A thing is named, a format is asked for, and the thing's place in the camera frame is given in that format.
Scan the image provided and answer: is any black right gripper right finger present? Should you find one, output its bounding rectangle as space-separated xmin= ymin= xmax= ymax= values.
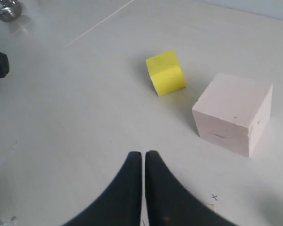
xmin=145 ymin=151 xmax=226 ymax=226

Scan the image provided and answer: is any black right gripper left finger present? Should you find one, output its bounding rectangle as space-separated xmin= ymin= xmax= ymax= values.
xmin=65 ymin=151 xmax=142 ymax=226

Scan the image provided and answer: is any large light wooden cube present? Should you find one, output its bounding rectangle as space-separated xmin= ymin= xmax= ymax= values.
xmin=192 ymin=73 xmax=273 ymax=157

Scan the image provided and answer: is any yellow cube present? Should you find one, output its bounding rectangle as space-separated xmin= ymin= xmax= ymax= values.
xmin=146 ymin=50 xmax=186 ymax=97

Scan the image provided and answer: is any metal robot base part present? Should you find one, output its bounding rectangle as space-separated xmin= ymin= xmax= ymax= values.
xmin=0 ymin=0 xmax=22 ymax=22

